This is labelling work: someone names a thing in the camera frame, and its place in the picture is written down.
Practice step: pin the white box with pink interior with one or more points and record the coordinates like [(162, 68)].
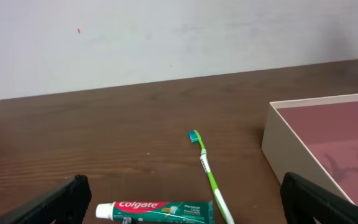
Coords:
[(316, 138)]

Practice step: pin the green white toothbrush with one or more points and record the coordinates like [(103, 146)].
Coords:
[(195, 138)]

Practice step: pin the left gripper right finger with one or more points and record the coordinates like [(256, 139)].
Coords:
[(305, 202)]

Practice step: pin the Colgate toothpaste tube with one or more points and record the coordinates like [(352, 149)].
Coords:
[(167, 212)]

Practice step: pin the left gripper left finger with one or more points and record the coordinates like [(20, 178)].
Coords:
[(68, 203)]

